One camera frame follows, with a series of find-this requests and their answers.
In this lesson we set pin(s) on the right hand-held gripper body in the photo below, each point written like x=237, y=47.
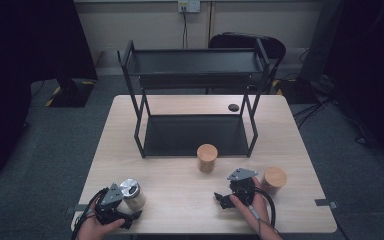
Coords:
x=243, y=188

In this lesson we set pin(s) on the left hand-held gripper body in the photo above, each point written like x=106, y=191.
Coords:
x=111, y=206

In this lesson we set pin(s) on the glass jar with silver lid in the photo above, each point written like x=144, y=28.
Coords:
x=134, y=197

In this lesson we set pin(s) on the brown cup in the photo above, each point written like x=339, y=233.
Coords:
x=275, y=178

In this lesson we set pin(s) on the black metal two-tier rack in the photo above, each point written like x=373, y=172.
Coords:
x=193, y=133

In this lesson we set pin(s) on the person's right hand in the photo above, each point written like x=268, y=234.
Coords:
x=258, y=213

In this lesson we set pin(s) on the person's left hand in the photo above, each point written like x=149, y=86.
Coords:
x=91, y=230

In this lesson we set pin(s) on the black round table grommet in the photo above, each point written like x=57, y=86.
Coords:
x=233, y=107

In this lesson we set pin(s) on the grey tape piece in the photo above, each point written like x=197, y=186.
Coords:
x=325, y=203

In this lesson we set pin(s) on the black stand base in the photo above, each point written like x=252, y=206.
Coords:
x=71, y=95
x=296, y=91

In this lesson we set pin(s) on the black chair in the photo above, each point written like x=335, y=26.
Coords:
x=275, y=48

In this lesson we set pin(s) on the dark curtain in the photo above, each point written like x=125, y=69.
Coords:
x=373, y=66
x=20, y=66

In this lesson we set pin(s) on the white wall outlet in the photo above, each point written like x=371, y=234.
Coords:
x=189, y=5

